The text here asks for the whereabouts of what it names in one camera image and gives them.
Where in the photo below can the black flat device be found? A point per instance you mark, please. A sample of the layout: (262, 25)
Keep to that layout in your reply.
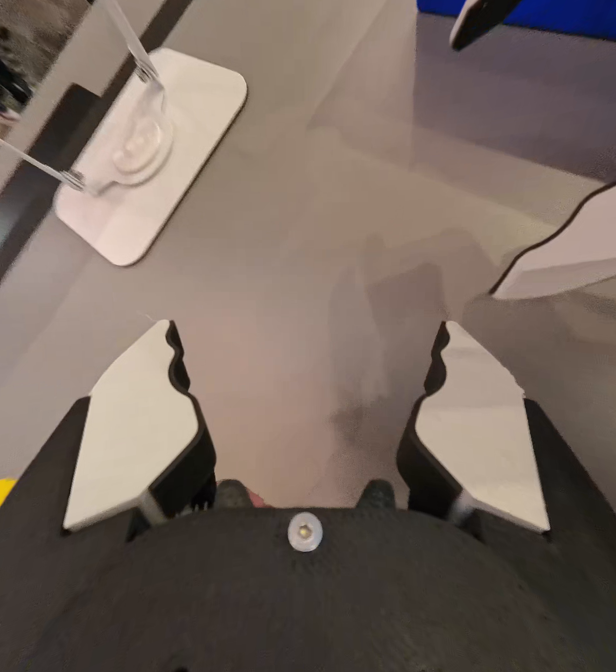
(478, 23)

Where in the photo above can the white desk stand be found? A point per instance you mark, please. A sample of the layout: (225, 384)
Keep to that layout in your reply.
(182, 157)

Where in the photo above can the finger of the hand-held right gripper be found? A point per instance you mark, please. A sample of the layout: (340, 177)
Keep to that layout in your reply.
(591, 246)

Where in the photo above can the blue bin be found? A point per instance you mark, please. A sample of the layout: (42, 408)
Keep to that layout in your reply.
(575, 15)

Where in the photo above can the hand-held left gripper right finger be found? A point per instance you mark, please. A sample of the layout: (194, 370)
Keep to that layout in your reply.
(481, 435)

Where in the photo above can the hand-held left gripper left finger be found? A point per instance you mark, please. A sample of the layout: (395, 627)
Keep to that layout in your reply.
(134, 430)

